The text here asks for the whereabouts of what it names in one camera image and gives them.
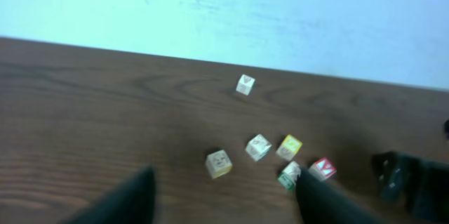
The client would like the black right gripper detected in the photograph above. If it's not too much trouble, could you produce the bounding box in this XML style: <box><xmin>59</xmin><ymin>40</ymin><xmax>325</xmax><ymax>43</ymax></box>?
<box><xmin>371</xmin><ymin>152</ymin><xmax>448</xmax><ymax>223</ymax></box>

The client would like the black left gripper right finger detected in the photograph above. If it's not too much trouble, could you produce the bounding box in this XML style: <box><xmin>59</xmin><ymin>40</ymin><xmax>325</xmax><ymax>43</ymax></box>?
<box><xmin>295</xmin><ymin>169</ymin><xmax>382</xmax><ymax>224</ymax></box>

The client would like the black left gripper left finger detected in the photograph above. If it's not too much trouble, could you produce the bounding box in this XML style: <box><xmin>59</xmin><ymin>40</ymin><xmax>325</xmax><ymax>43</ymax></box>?
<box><xmin>65</xmin><ymin>167</ymin><xmax>156</xmax><ymax>224</ymax></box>

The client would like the red letter A block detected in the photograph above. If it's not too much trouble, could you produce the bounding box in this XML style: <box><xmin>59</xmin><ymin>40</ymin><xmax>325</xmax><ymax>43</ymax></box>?
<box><xmin>308</xmin><ymin>157</ymin><xmax>337</xmax><ymax>181</ymax></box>

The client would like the white block green side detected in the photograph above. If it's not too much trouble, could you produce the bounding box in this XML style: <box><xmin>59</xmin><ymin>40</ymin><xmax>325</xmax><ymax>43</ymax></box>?
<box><xmin>277</xmin><ymin>161</ymin><xmax>301</xmax><ymax>190</ymax></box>

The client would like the yellow topped wooden block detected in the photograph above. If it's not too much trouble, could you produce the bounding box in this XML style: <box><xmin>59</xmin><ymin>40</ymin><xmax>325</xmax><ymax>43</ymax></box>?
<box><xmin>276</xmin><ymin>134</ymin><xmax>302</xmax><ymax>161</ymax></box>

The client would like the white block teal side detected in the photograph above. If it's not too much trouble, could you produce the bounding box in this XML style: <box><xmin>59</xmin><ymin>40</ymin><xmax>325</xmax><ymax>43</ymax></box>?
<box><xmin>245</xmin><ymin>134</ymin><xmax>272</xmax><ymax>162</ymax></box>

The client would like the cream block yellow side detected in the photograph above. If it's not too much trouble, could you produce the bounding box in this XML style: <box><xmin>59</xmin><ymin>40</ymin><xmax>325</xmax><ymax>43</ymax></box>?
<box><xmin>206</xmin><ymin>150</ymin><xmax>233</xmax><ymax>179</ymax></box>

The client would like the white block at far top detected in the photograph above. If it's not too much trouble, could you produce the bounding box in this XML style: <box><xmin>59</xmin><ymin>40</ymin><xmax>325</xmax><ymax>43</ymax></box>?
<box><xmin>236</xmin><ymin>74</ymin><xmax>255</xmax><ymax>95</ymax></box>

